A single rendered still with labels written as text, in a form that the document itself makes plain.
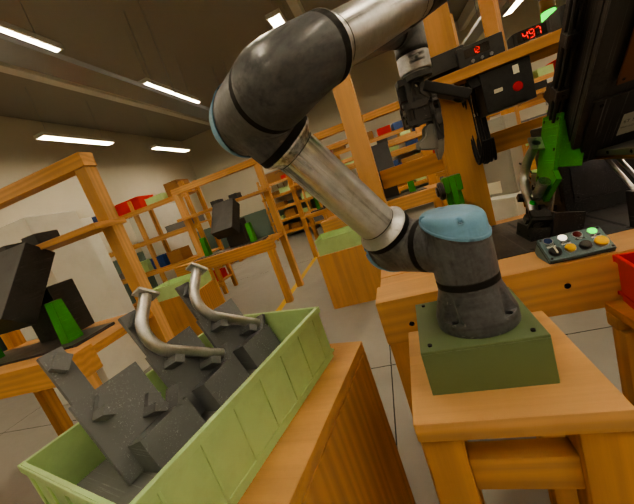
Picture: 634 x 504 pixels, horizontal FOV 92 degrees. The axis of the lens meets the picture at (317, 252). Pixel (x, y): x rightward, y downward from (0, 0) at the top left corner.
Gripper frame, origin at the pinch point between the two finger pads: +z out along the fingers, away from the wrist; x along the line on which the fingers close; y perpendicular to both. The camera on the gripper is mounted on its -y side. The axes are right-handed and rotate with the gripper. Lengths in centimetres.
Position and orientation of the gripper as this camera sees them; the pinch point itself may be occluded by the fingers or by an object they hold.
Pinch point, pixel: (441, 153)
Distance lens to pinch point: 89.0
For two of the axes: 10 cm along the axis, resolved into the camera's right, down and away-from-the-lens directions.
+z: 2.9, 9.3, 2.2
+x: -1.0, 2.5, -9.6
